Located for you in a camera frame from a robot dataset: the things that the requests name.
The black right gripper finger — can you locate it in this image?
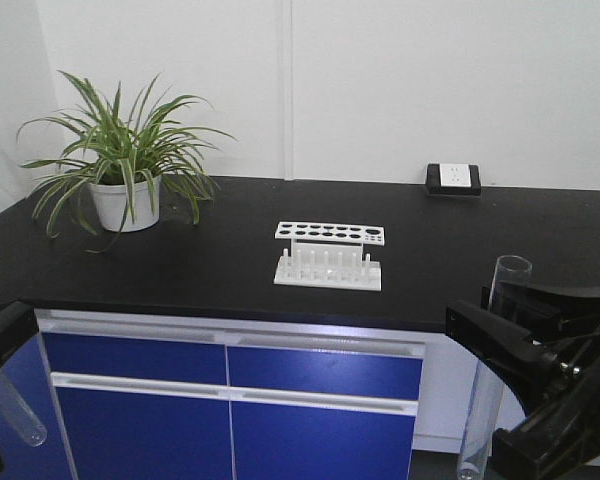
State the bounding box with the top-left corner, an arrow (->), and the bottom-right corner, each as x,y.
481,284 -> 600,344
445,300 -> 557,373

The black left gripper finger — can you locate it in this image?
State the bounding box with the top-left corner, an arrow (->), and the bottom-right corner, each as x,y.
0,301 -> 36,369

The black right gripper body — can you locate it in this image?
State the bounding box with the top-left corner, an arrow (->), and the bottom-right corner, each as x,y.
492,319 -> 600,479

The short clear test tube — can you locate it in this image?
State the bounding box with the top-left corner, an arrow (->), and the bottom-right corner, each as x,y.
0,372 -> 48,448

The tall clear test tube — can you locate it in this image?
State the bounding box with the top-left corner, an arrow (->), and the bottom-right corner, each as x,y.
456,255 -> 532,480

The blue white lab cabinet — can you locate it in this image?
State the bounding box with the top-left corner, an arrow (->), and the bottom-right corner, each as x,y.
0,310 -> 476,479

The white plant pot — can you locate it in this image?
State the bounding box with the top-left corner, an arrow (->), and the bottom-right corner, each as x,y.
89,177 -> 161,233

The white test tube rack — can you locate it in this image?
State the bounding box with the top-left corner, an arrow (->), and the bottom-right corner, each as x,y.
274,221 -> 385,291

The green spider plant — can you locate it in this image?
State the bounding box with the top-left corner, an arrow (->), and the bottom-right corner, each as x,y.
23,72 -> 217,239

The white wall socket black frame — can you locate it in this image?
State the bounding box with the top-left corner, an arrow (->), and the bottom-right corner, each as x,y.
425,163 -> 482,196

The white wall cable duct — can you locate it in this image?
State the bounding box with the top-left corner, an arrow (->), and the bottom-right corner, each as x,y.
280,0 -> 295,181

